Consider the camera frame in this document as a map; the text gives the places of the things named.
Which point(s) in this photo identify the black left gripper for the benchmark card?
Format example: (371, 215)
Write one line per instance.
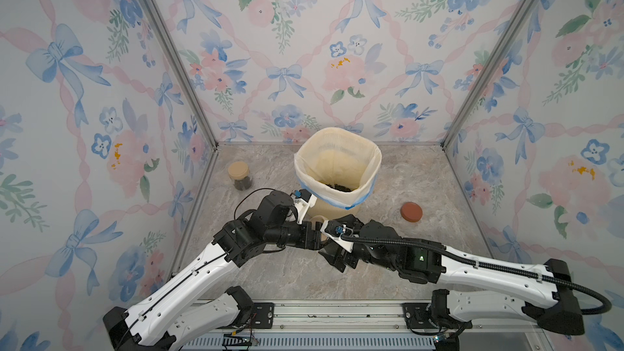
(314, 240)

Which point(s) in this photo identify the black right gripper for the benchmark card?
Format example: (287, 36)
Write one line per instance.
(339, 254)

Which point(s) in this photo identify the red jar lid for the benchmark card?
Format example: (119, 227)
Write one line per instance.
(411, 212)

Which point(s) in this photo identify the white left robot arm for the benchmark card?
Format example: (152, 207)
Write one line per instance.
(204, 273)

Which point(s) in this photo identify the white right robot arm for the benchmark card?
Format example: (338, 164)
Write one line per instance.
(541, 294)

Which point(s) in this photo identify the cream ribbed trash bin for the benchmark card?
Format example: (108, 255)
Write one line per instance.
(330, 204)

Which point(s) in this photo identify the translucent bin liner blue band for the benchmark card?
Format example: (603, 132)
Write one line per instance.
(338, 158)

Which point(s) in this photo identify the glass jar light wood lid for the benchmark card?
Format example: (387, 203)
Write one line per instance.
(239, 173)

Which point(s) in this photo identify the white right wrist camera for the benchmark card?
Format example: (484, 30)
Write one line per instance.
(337, 232)

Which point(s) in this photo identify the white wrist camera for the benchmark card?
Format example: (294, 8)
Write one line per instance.
(303, 201)
(337, 232)

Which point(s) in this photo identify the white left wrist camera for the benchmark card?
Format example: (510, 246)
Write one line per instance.
(303, 201)

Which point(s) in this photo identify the aluminium mounting rail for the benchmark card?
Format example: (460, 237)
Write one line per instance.
(478, 320)

